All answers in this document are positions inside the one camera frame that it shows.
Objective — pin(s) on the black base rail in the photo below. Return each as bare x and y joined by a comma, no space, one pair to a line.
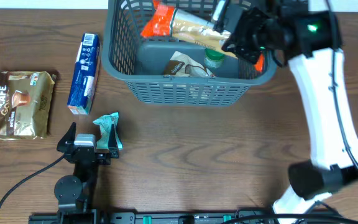
182,217

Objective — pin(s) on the beige Pantree snack bag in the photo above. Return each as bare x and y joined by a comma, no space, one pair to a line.
181,65

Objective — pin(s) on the crumpled teal snack packet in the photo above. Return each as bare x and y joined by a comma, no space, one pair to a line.
107,124

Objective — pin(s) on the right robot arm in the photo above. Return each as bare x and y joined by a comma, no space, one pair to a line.
312,48

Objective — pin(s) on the green lidded jar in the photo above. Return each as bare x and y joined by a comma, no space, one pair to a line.
213,59

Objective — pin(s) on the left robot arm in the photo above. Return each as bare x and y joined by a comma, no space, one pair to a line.
75,192

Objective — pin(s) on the gold Nescafe coffee bag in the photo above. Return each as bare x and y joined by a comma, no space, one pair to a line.
25,99

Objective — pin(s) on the grey plastic lattice basket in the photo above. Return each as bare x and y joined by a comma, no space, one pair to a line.
140,62

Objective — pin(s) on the blue rectangular carton box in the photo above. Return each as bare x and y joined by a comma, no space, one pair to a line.
85,75

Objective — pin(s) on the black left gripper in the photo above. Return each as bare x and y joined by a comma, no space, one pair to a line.
89,156

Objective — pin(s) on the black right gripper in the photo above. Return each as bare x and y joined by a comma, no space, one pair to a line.
242,46

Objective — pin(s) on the orange biscuit packet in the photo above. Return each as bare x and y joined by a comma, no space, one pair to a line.
177,23

